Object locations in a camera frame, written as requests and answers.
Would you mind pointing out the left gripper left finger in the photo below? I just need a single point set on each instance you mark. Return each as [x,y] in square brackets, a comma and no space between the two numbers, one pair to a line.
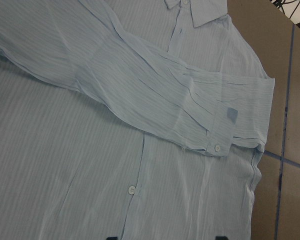
[112,238]

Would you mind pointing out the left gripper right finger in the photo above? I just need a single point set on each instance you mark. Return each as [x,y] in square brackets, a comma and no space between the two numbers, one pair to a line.
[221,238]

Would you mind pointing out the light blue button-up shirt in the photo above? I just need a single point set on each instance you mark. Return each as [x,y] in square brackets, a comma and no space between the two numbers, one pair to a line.
[142,119]

